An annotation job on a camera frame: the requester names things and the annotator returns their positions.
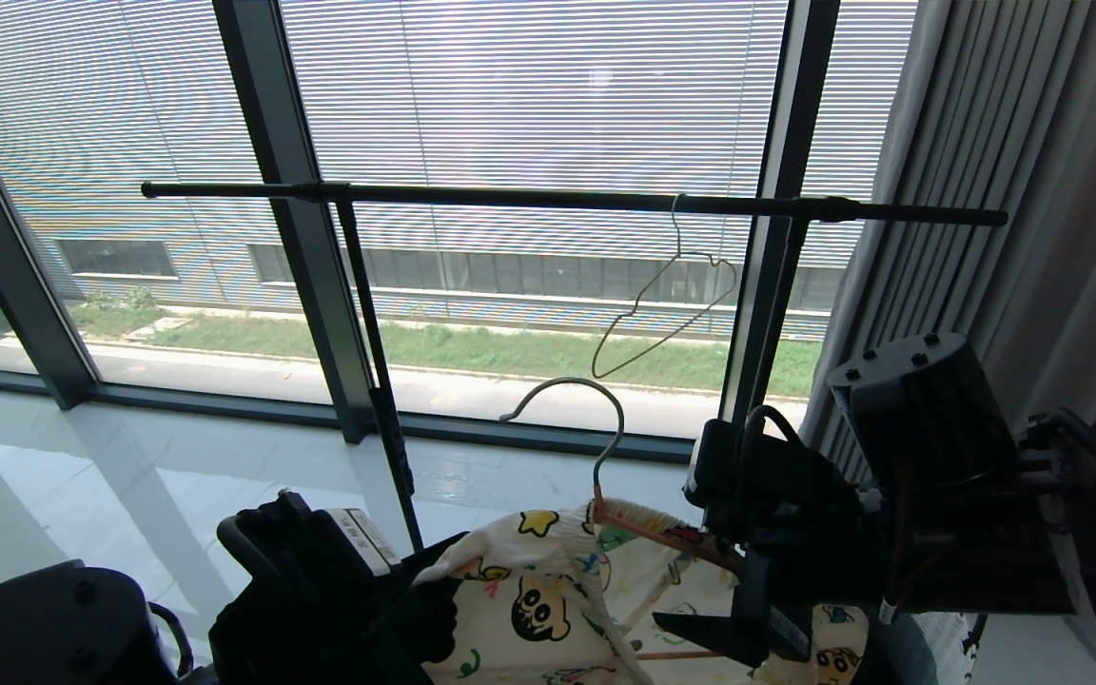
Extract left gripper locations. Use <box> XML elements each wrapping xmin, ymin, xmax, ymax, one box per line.
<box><xmin>210</xmin><ymin>509</ymin><xmax>463</xmax><ymax>685</ymax></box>

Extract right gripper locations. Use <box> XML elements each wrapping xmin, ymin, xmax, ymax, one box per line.
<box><xmin>653</xmin><ymin>552</ymin><xmax>891</xmax><ymax>669</ymax></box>

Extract cream printed shorts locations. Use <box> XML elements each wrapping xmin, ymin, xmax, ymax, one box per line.
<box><xmin>412</xmin><ymin>507</ymin><xmax>891</xmax><ymax>685</ymax></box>

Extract pink clothes hanger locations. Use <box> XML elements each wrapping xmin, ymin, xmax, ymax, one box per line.
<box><xmin>499</xmin><ymin>378</ymin><xmax>747</xmax><ymax>664</ymax></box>
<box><xmin>591</xmin><ymin>195</ymin><xmax>739</xmax><ymax>380</ymax></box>

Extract white laundry basket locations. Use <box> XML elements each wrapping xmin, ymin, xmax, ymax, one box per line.
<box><xmin>867</xmin><ymin>609</ymin><xmax>991</xmax><ymax>685</ymax></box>

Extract black clothes rack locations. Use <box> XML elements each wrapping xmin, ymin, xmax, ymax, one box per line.
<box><xmin>141</xmin><ymin>181</ymin><xmax>1010</xmax><ymax>553</ymax></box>

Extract grey curtain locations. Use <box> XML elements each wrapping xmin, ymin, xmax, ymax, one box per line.
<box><xmin>800</xmin><ymin>0</ymin><xmax>1096</xmax><ymax>496</ymax></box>

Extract window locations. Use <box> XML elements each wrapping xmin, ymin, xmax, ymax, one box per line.
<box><xmin>0</xmin><ymin>0</ymin><xmax>920</xmax><ymax>467</ymax></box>

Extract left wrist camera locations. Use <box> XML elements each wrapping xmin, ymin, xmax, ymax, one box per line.
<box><xmin>217</xmin><ymin>488</ymin><xmax>325</xmax><ymax>610</ymax></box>

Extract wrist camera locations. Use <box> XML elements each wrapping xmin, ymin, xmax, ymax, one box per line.
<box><xmin>684</xmin><ymin>419</ymin><xmax>863</xmax><ymax>562</ymax></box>
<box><xmin>217</xmin><ymin>488</ymin><xmax>325</xmax><ymax>610</ymax></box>

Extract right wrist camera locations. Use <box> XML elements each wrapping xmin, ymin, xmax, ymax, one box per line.
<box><xmin>684</xmin><ymin>419</ymin><xmax>863</xmax><ymax>562</ymax></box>

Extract black cable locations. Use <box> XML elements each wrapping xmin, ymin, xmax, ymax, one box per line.
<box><xmin>743</xmin><ymin>404</ymin><xmax>806</xmax><ymax>458</ymax></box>
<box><xmin>148</xmin><ymin>601</ymin><xmax>195</xmax><ymax>678</ymax></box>

